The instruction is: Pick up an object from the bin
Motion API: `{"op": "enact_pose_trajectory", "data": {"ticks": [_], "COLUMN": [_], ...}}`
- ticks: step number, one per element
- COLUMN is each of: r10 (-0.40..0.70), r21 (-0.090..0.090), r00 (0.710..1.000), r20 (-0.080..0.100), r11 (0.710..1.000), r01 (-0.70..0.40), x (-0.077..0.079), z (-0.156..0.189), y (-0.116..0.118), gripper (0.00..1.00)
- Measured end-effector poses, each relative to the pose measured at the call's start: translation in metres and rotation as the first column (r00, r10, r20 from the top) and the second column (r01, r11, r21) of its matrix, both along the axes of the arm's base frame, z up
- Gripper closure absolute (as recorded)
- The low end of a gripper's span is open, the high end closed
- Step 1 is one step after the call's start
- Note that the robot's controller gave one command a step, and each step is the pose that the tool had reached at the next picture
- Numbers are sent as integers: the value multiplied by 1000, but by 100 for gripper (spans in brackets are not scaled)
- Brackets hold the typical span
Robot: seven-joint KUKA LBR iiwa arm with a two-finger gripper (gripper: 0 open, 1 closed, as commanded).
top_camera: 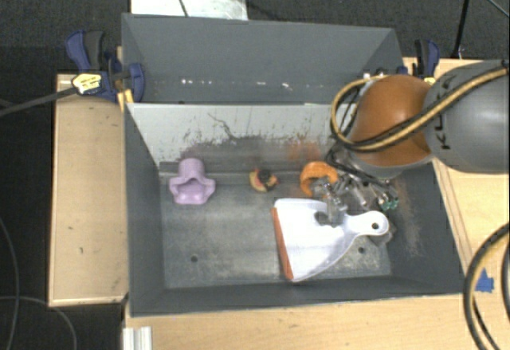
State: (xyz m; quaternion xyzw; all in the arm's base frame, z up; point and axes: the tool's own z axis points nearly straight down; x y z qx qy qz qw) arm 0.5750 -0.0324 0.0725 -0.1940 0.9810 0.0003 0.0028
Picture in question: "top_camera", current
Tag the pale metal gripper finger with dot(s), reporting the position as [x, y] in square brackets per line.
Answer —
[337, 211]
[324, 188]

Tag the lilac plastic toy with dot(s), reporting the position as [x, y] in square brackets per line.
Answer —
[191, 185]

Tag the pale wood flat board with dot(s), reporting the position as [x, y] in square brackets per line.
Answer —
[87, 197]

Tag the grey metal bin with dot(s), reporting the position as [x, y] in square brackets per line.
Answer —
[223, 229]

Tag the small yellow and brown toy food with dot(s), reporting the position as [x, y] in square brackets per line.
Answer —
[263, 180]

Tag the white dustpan with red-brown edge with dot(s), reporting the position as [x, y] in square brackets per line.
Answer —
[311, 244]

